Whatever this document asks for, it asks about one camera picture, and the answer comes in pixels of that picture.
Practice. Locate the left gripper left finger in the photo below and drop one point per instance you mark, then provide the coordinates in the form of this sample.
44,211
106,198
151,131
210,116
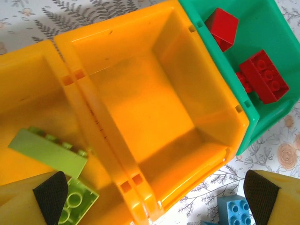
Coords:
18,204

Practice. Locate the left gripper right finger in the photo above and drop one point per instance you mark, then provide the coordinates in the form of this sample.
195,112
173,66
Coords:
276,201

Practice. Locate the long lime green lego brick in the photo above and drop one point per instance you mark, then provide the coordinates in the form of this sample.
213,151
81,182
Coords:
47,152

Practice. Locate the red curved lego brick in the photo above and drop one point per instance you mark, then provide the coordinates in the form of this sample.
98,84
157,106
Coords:
225,25

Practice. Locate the blue lego brick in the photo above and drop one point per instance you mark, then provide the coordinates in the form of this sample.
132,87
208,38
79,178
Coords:
234,208

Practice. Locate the orange plastic bin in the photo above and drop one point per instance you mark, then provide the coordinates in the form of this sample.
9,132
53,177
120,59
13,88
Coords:
35,93
152,105

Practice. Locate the green plastic bin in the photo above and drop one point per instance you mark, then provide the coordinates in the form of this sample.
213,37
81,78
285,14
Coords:
262,30

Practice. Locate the floral table cover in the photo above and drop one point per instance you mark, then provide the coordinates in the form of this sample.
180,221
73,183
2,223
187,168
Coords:
23,18

